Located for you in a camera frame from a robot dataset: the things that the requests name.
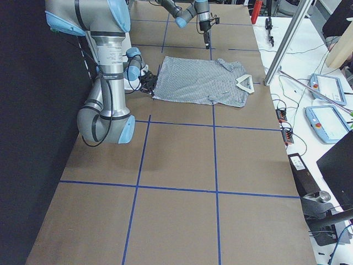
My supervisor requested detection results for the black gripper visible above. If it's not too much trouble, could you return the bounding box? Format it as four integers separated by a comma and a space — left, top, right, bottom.
139, 71, 158, 97
199, 12, 220, 49

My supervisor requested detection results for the navy white striped polo shirt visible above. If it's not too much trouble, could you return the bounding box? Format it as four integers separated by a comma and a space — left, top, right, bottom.
153, 56, 254, 108

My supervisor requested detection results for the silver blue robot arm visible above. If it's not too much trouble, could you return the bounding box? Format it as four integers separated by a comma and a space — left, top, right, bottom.
156, 0, 220, 50
45, 1, 157, 147

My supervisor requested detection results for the red cylinder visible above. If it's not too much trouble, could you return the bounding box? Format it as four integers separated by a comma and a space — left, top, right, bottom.
251, 0, 263, 24

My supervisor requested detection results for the black reacher grabber tool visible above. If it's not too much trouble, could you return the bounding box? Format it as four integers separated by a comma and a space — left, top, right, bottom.
265, 0, 274, 47

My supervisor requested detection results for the orange black connector strip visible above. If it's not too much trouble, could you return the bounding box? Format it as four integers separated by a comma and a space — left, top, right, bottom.
275, 108, 294, 146

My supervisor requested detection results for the far blue teach pendant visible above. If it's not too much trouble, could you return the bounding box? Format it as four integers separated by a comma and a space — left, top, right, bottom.
309, 73, 347, 106

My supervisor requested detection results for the blue teach pendant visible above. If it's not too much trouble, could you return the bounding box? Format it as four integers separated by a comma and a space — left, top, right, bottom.
309, 73, 347, 106
304, 105, 351, 144

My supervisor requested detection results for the near blue teach pendant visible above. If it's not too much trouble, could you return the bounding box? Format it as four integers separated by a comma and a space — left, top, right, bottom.
304, 105, 351, 144

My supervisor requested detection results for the metal reacher grabber tool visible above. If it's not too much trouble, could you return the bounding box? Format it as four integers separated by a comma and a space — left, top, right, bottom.
277, 69, 352, 116

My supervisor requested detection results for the black box with white label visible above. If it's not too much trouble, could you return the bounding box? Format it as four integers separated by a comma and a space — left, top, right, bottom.
288, 153, 320, 197

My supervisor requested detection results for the black monitor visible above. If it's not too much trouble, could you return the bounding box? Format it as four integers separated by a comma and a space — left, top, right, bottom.
317, 131, 353, 205

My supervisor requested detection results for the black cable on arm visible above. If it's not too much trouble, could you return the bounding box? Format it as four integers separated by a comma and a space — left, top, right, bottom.
81, 52, 144, 147

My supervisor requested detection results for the aluminium frame post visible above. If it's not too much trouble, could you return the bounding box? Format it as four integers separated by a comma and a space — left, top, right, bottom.
264, 0, 312, 86

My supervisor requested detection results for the black camera mount with knob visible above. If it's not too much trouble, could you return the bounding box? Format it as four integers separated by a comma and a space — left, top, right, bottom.
300, 192, 352, 246

